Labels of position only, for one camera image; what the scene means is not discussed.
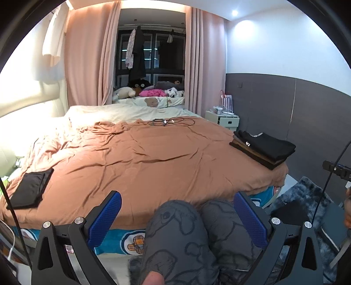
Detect stack of folded clothes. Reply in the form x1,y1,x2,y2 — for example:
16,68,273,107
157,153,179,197
229,135,288,170

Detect brown blanket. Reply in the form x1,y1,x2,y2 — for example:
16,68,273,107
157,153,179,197
0,119,288,229

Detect grey fluffy rug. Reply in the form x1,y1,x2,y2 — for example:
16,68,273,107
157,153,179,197
270,177,342,257

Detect bear printed quilt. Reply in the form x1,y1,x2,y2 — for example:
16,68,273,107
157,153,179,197
118,96,185,109

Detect person's right hand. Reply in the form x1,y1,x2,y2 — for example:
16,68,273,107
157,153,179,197
344,188,351,228

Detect person's left hand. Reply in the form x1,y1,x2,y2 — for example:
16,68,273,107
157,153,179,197
144,271,165,285

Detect white nightstand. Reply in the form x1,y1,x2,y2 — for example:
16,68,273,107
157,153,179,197
206,110,240,132

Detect striped bag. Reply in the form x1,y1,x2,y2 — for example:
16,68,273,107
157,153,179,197
219,90,233,113

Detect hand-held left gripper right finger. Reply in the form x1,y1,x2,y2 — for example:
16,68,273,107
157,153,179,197
233,191,324,285

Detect pink curtain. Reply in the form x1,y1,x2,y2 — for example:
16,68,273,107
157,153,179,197
64,2,121,106
184,8,227,121

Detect grey pillow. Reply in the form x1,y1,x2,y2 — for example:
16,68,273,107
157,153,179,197
154,81,184,91

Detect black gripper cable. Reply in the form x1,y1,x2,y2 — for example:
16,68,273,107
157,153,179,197
0,178,31,270
310,142,351,228

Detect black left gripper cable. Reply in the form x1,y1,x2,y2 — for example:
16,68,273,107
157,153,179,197
0,178,31,270

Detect hanging dark clothes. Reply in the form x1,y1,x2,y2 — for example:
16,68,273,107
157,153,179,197
125,27,146,80

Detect black cable bundle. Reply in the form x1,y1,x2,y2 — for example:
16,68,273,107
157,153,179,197
148,117,195,127

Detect cream plush toy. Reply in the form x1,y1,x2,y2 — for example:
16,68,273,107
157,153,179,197
112,86,138,103

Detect pink cloth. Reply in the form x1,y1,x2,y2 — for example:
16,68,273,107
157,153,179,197
139,89,168,97

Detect person's grey printed pants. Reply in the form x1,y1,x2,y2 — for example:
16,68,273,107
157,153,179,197
129,199,275,285

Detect black folded cloth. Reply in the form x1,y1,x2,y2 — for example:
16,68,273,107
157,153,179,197
7,168,54,210

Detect cream headboard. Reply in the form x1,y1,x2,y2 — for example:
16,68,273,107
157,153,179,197
0,79,69,176

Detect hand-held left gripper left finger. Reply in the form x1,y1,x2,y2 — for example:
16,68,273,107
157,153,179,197
31,190,122,285

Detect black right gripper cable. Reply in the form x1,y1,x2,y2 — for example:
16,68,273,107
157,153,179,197
310,142,351,228

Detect cream quilt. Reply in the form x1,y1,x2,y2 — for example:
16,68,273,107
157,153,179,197
64,104,205,129

